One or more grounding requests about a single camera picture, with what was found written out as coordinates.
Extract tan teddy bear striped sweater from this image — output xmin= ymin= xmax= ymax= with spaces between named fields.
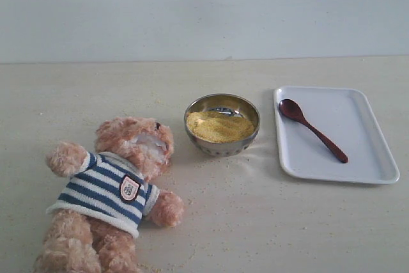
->
xmin=34 ymin=117 xmax=184 ymax=272

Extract yellow millet grains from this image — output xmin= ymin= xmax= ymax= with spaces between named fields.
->
xmin=186 ymin=111 xmax=255 ymax=143

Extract white plastic tray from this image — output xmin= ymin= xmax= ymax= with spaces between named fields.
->
xmin=274 ymin=86 xmax=400 ymax=185

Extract steel bowl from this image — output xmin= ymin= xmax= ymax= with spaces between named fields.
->
xmin=184 ymin=93 xmax=260 ymax=157

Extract dark red wooden spoon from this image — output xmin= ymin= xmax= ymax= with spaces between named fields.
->
xmin=279 ymin=98 xmax=349 ymax=164

